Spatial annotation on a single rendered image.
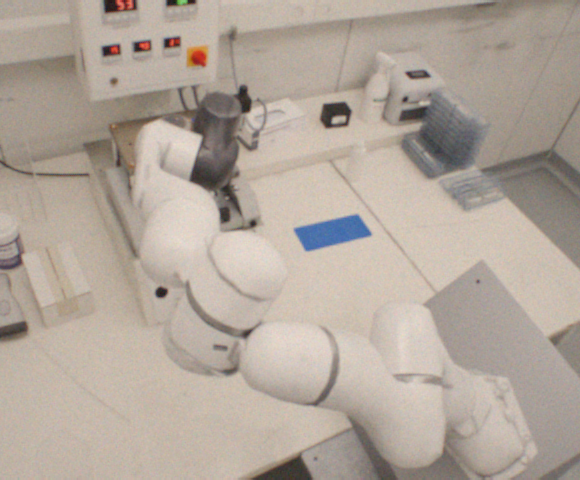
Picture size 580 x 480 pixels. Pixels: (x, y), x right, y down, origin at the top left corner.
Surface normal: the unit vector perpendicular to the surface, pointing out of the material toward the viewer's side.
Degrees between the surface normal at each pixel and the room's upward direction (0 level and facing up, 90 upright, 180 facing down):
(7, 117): 90
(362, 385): 61
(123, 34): 90
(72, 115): 90
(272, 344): 21
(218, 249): 38
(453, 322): 44
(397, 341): 29
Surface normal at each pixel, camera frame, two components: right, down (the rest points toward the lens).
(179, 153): 0.12, 0.08
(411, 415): 0.43, 0.01
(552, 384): -0.53, -0.34
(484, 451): -0.20, 0.22
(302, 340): 0.45, -0.67
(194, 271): -0.78, -0.26
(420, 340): 0.30, -0.38
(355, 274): 0.14, -0.68
